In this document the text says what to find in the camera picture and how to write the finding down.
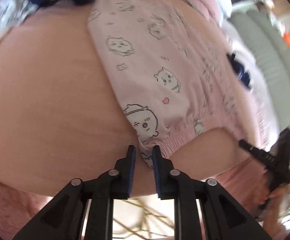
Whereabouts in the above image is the navy striped garment on bed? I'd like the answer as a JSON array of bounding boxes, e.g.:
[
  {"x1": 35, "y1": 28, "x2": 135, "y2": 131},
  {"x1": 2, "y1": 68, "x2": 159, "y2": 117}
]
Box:
[{"x1": 227, "y1": 53, "x2": 250, "y2": 90}]

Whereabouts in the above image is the grey sofa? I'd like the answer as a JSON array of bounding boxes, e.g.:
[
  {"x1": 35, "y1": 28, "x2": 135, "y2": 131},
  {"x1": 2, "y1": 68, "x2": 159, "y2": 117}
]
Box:
[{"x1": 229, "y1": 9, "x2": 290, "y2": 129}]

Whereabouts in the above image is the pink bed sheet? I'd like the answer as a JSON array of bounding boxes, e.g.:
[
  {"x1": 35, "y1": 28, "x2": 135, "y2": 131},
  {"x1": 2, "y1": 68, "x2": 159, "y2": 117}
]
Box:
[{"x1": 0, "y1": 0, "x2": 266, "y2": 196}]

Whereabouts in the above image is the gold wire stool frame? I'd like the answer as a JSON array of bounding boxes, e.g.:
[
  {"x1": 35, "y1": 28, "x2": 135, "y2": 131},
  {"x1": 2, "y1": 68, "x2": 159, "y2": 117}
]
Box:
[{"x1": 112, "y1": 194, "x2": 174, "y2": 239}]

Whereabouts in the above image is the white blue patterned clothes pile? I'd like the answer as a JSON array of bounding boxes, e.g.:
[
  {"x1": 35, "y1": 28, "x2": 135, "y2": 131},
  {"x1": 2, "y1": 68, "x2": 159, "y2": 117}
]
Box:
[{"x1": 0, "y1": 0, "x2": 39, "y2": 38}]

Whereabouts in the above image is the person's right hand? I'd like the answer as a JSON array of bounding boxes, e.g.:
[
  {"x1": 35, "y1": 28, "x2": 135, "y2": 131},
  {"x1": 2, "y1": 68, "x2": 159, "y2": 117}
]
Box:
[{"x1": 263, "y1": 185, "x2": 288, "y2": 235}]

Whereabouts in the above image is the pink cartoon print pajama garment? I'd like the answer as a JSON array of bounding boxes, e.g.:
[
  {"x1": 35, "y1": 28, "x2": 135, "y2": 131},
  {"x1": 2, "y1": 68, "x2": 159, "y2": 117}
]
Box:
[{"x1": 88, "y1": 0, "x2": 278, "y2": 166}]

